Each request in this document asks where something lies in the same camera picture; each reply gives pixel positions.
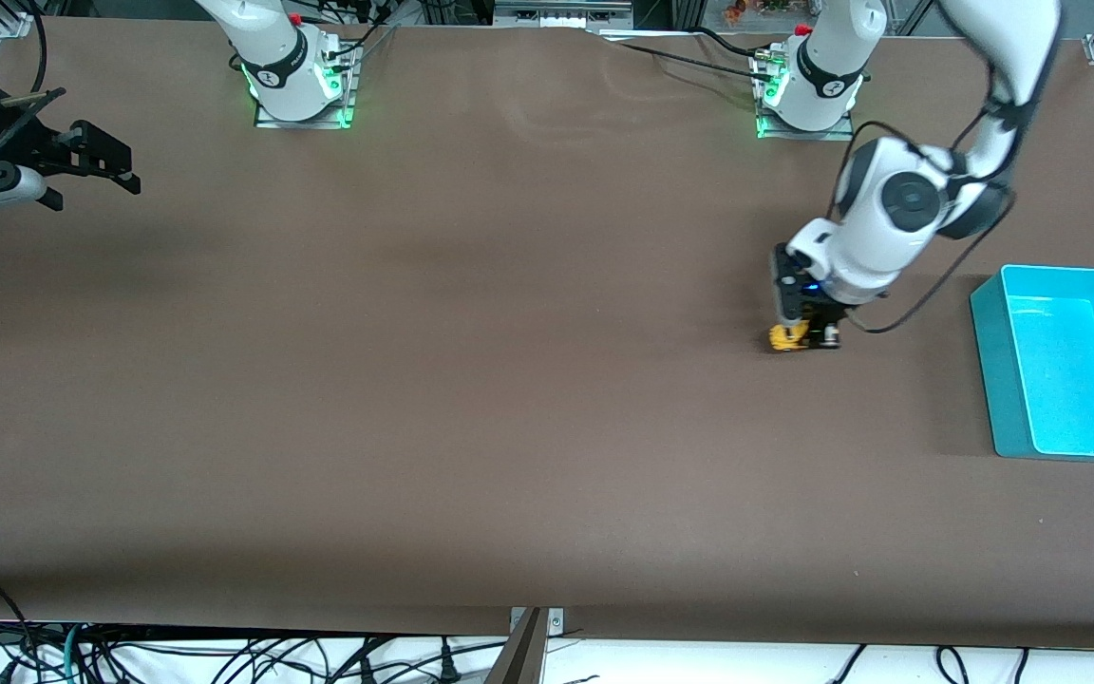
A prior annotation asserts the teal plastic storage bin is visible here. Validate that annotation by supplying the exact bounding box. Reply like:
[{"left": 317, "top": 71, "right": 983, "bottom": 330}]
[{"left": 970, "top": 264, "right": 1094, "bottom": 464}]

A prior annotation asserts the dark table leg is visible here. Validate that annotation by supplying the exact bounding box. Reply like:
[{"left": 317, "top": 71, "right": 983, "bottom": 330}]
[{"left": 482, "top": 608, "right": 548, "bottom": 684}]

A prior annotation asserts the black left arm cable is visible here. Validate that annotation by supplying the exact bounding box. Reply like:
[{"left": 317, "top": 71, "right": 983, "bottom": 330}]
[{"left": 832, "top": 119, "right": 1018, "bottom": 335}]

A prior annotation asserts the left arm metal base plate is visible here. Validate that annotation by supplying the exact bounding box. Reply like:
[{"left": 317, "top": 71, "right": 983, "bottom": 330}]
[{"left": 754, "top": 52, "right": 857, "bottom": 143}]

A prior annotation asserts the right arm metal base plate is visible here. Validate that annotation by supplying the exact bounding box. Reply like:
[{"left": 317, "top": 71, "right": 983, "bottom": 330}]
[{"left": 253, "top": 43, "right": 359, "bottom": 130}]

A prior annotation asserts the black table cable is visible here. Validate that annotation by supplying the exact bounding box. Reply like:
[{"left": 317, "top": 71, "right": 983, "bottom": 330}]
[
  {"left": 604, "top": 36, "right": 778, "bottom": 86},
  {"left": 694, "top": 26, "right": 764, "bottom": 60}
]

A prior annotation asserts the aluminium frame rail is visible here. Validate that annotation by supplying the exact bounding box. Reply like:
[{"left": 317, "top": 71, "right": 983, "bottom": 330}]
[{"left": 493, "top": 0, "right": 635, "bottom": 29}]

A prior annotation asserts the small metal table bracket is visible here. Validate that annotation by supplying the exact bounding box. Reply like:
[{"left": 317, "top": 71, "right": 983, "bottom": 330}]
[{"left": 509, "top": 606, "right": 565, "bottom": 636}]

